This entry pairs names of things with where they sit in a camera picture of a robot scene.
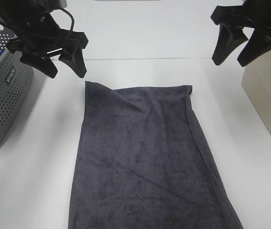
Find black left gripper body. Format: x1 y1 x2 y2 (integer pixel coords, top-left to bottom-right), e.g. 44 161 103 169
0 0 88 57

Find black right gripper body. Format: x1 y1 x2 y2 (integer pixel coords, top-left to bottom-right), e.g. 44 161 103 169
211 0 271 37

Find grey perforated plastic basket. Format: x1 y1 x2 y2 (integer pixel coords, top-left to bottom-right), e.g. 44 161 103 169
0 28 33 145

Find dark grey towel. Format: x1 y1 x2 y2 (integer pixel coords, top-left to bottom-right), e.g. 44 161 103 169
68 81 242 229

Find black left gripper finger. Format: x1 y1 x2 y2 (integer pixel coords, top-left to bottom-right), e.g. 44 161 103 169
20 53 58 78
59 46 87 78

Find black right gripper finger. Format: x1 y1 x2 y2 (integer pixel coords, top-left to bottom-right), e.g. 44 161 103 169
212 23 248 65
238 29 271 66

